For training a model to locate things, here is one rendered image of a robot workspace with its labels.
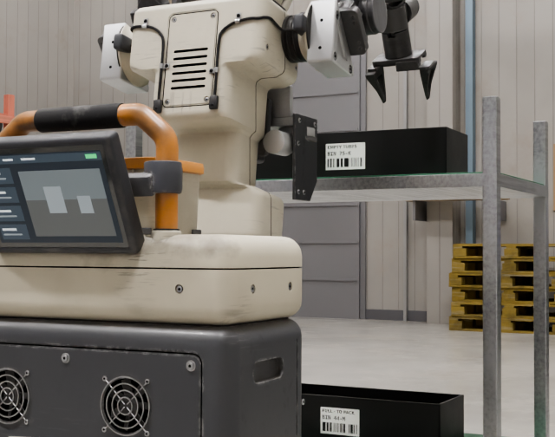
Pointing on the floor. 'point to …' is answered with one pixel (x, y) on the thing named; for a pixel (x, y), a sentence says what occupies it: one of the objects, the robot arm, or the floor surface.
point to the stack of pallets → (524, 317)
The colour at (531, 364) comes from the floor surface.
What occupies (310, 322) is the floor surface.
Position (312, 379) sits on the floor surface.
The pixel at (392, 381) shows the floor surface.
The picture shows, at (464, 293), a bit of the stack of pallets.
